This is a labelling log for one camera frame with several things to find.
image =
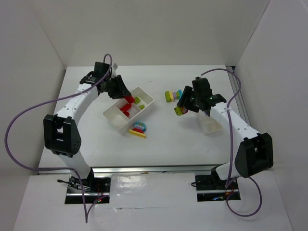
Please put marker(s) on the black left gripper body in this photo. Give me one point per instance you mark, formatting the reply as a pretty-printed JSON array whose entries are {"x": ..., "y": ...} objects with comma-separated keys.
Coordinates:
[{"x": 116, "y": 87}]

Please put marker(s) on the flower printed lego brick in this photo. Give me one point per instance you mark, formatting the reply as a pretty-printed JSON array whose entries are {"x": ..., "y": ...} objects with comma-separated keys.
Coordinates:
[{"x": 184, "y": 110}]

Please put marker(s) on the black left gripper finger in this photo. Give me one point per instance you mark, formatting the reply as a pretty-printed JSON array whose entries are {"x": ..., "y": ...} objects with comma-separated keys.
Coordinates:
[
  {"x": 123, "y": 92},
  {"x": 113, "y": 92}
]

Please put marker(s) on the aluminium front rail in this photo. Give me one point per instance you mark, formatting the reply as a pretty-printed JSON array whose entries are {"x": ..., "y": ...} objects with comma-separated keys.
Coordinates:
[{"x": 132, "y": 169}]

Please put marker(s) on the yellow flat lego plate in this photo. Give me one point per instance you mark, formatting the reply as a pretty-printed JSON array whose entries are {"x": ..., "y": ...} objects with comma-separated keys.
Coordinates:
[{"x": 136, "y": 133}]

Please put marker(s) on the teal long lego brick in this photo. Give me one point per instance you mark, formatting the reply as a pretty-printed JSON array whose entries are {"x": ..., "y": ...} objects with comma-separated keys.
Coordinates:
[{"x": 180, "y": 93}]

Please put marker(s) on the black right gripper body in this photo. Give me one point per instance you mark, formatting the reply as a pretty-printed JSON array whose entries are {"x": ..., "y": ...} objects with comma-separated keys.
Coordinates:
[{"x": 190, "y": 100}]

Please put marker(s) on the red curved lego brick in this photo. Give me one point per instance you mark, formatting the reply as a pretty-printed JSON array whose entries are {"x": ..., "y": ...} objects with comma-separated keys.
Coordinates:
[{"x": 126, "y": 107}]

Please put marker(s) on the aluminium side rail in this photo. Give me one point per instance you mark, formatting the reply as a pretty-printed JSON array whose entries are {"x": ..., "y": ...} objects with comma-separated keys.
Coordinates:
[{"x": 242, "y": 112}]

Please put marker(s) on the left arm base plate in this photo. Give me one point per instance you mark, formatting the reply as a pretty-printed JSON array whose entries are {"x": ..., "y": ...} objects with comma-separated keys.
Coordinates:
[{"x": 99, "y": 190}]

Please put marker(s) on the long green lego brick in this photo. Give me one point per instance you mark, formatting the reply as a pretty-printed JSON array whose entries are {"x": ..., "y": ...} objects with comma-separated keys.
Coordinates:
[{"x": 167, "y": 97}]

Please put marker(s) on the red sloped lego brick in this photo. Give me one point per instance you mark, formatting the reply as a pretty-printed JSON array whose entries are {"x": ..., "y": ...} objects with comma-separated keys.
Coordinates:
[{"x": 136, "y": 130}]

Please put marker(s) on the green square lego brick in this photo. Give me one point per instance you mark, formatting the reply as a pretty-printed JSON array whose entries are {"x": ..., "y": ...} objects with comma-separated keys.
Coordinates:
[{"x": 137, "y": 100}]

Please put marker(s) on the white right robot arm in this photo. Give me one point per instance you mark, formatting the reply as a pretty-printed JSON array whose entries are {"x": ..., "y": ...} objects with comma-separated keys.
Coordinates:
[{"x": 251, "y": 151}]

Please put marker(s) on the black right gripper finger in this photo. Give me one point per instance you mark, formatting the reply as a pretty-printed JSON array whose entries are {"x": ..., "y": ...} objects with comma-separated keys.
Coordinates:
[
  {"x": 192, "y": 108},
  {"x": 185, "y": 100}
]

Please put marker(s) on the white sorting tray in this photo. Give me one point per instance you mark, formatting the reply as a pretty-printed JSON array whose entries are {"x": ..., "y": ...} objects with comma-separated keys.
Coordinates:
[
  {"x": 208, "y": 125},
  {"x": 122, "y": 115}
]

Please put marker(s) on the small red lego brick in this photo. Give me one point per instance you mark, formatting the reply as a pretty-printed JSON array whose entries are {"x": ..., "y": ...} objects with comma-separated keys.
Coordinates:
[{"x": 126, "y": 113}]

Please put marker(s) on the teal frog lego brick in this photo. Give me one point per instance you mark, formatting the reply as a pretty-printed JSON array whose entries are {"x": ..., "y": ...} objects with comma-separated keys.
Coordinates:
[{"x": 140, "y": 126}]

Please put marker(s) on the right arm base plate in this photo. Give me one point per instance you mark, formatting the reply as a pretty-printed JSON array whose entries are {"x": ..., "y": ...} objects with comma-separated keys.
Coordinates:
[{"x": 209, "y": 188}]

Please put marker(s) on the red base lego brick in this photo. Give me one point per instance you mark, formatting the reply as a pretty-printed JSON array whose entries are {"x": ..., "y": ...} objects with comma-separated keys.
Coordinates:
[{"x": 130, "y": 99}]

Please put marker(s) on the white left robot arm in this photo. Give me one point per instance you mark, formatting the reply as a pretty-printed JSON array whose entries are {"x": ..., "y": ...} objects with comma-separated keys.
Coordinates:
[{"x": 61, "y": 134}]

